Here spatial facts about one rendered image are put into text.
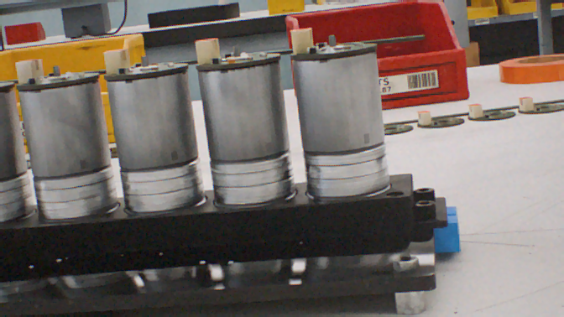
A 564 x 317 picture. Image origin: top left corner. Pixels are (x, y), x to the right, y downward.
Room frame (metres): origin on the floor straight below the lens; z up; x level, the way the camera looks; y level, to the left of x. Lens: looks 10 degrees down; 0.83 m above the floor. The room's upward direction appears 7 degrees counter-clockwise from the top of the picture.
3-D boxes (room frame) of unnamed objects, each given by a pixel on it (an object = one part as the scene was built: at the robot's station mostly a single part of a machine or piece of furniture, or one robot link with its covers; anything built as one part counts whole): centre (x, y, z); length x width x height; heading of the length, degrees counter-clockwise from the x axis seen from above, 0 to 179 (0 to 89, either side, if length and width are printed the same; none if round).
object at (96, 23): (2.72, 0.51, 0.80); 0.15 x 0.12 x 0.10; 2
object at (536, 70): (0.62, -0.18, 0.76); 0.06 x 0.06 x 0.01
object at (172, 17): (2.80, 0.20, 0.77); 0.24 x 0.16 x 0.04; 76
